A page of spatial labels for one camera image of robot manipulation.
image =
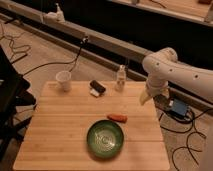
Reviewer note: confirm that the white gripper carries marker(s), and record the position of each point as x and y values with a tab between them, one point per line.
154	87

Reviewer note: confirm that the black and white sponge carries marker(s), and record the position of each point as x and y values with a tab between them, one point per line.
96	89

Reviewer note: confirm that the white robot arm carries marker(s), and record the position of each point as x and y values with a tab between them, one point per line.
163	67

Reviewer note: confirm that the white device on rail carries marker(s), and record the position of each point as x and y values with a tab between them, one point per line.
57	16

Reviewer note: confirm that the green bowl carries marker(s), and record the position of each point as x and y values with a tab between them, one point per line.
105	139

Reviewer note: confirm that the white paper cup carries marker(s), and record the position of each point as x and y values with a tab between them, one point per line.
64	80

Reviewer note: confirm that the red-orange pepper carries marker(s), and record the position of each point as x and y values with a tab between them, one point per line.
118	118

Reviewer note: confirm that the clear plastic bottle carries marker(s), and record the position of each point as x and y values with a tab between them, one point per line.
120	79

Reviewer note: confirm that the blue electronics box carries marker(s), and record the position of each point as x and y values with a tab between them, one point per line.
178	108

